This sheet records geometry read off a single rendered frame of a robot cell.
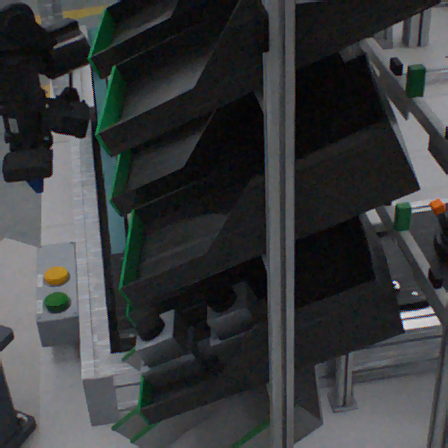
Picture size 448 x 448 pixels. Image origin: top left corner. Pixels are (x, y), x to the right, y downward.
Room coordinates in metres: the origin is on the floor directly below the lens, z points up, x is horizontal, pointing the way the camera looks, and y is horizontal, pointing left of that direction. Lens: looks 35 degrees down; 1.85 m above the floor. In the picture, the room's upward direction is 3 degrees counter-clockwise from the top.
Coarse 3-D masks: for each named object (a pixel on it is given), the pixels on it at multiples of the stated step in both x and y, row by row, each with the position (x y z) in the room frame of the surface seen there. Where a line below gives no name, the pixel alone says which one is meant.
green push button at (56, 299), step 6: (54, 294) 1.08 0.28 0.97; (60, 294) 1.07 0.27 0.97; (66, 294) 1.08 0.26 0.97; (48, 300) 1.06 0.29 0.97; (54, 300) 1.06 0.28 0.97; (60, 300) 1.06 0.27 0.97; (66, 300) 1.06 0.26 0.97; (48, 306) 1.05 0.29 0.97; (54, 306) 1.05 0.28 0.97; (60, 306) 1.05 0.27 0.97; (66, 306) 1.05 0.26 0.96
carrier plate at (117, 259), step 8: (112, 256) 1.17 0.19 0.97; (120, 256) 1.17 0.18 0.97; (112, 264) 1.15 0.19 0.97; (120, 264) 1.15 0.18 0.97; (112, 272) 1.13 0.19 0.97; (120, 272) 1.13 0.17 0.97; (120, 296) 1.06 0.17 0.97; (120, 304) 1.04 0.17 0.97; (120, 312) 1.02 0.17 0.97; (120, 320) 1.00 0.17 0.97; (128, 320) 1.00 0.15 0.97; (120, 328) 0.99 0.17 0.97; (128, 328) 0.98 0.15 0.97; (120, 336) 0.97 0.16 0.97; (128, 336) 0.97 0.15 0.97; (136, 336) 0.96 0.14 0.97; (120, 344) 0.95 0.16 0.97; (128, 344) 0.95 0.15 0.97
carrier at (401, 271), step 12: (372, 216) 1.22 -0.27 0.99; (384, 228) 1.20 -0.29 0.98; (384, 240) 1.17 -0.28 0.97; (396, 252) 1.14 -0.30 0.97; (396, 264) 1.10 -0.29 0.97; (408, 264) 1.10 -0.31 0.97; (396, 276) 1.07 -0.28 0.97; (408, 276) 1.07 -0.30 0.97; (408, 288) 1.04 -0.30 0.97; (408, 300) 1.01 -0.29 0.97; (420, 300) 1.01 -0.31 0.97
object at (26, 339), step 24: (0, 264) 1.32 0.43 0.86; (24, 264) 1.31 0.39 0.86; (0, 288) 1.24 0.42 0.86; (24, 288) 1.24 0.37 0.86; (0, 312) 1.17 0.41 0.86; (24, 312) 1.17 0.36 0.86; (24, 336) 1.10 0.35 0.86; (24, 360) 1.04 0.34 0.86; (24, 384) 0.99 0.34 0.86; (24, 408) 0.93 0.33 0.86
